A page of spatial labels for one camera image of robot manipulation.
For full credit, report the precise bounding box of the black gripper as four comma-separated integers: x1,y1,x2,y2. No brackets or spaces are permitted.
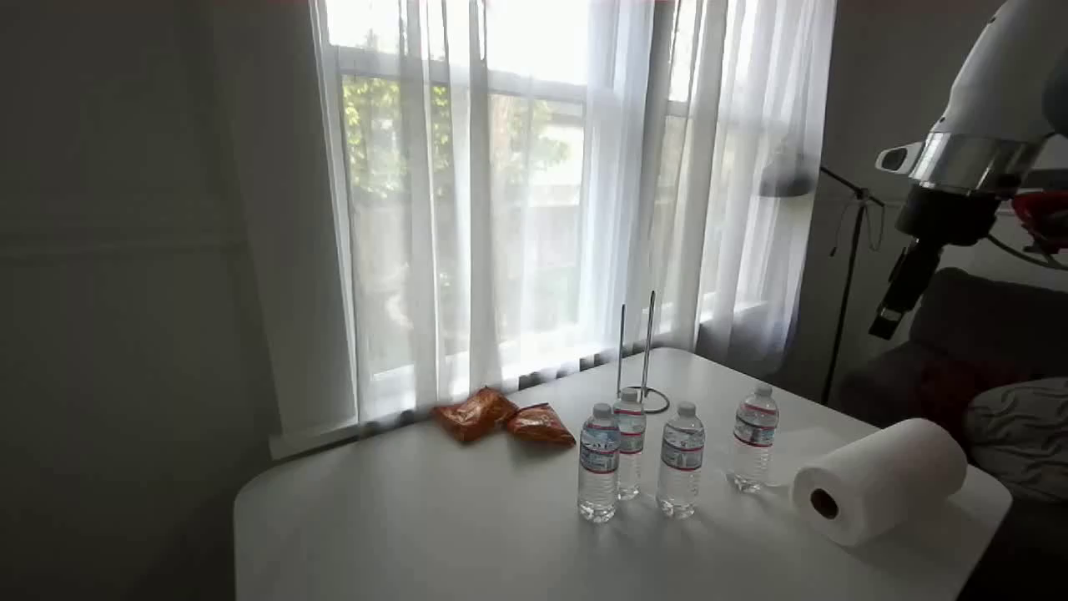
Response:
868,181,1000,345

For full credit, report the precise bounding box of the white paper towel roll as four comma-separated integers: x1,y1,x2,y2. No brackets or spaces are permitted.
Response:
792,415,970,552

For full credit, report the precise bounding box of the black floor lamp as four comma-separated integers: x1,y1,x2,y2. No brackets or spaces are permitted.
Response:
758,153,890,406

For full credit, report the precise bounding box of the dark sofa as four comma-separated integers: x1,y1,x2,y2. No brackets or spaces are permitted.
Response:
832,264,1068,601

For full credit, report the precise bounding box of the grey pillow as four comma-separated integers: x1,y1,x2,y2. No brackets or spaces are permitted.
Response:
963,375,1068,509

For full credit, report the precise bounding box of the clear plastic water bottle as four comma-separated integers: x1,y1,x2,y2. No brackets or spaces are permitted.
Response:
656,401,707,522
611,385,649,504
727,385,782,498
573,401,625,526

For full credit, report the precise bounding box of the white sheer curtain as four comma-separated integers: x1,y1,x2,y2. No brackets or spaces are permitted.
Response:
209,0,841,451

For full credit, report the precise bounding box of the white framed window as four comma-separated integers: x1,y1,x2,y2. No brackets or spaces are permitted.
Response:
319,0,714,387

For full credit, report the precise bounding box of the orange chip bag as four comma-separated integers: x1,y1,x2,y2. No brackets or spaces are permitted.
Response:
499,401,579,454
430,385,519,449

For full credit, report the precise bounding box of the metal wire paper towel holder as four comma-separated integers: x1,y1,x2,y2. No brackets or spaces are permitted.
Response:
614,287,675,417

